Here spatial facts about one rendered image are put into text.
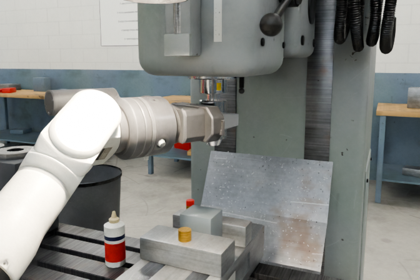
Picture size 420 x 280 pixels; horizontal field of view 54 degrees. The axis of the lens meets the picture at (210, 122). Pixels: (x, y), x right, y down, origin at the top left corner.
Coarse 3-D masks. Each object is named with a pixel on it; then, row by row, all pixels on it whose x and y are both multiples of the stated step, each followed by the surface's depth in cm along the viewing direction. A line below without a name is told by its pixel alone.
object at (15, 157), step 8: (0, 144) 99; (0, 152) 90; (8, 152) 90; (16, 152) 90; (24, 152) 91; (0, 160) 89; (8, 160) 89; (16, 160) 89; (0, 168) 88; (8, 168) 87; (16, 168) 87; (0, 176) 88; (8, 176) 87; (0, 184) 88; (56, 224) 99
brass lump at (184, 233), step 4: (180, 228) 68; (184, 228) 68; (188, 228) 68; (180, 232) 66; (184, 232) 66; (188, 232) 66; (180, 236) 66; (184, 236) 66; (188, 236) 66; (180, 240) 66; (184, 240) 66; (188, 240) 66
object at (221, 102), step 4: (200, 100) 68; (204, 100) 67; (208, 100) 67; (212, 100) 67; (216, 100) 67; (220, 100) 67; (224, 100) 68; (204, 104) 67; (208, 104) 67; (212, 104) 67; (216, 104) 67; (220, 104) 67; (224, 104) 68
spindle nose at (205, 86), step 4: (200, 80) 67; (204, 80) 66; (208, 80) 66; (212, 80) 66; (216, 80) 66; (220, 80) 66; (224, 80) 67; (200, 84) 68; (204, 84) 67; (208, 84) 66; (212, 84) 66; (216, 84) 66; (224, 84) 67; (200, 88) 68; (204, 88) 67; (208, 88) 66; (212, 88) 66; (216, 88) 66; (224, 88) 67; (200, 92) 68; (204, 92) 67; (208, 92) 66; (212, 92) 66; (216, 92) 66; (220, 92) 67; (224, 92) 67
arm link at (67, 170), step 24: (96, 96) 51; (72, 120) 47; (96, 120) 49; (120, 120) 52; (48, 144) 45; (72, 144) 45; (96, 144) 47; (24, 168) 45; (48, 168) 45; (72, 168) 45; (72, 192) 46
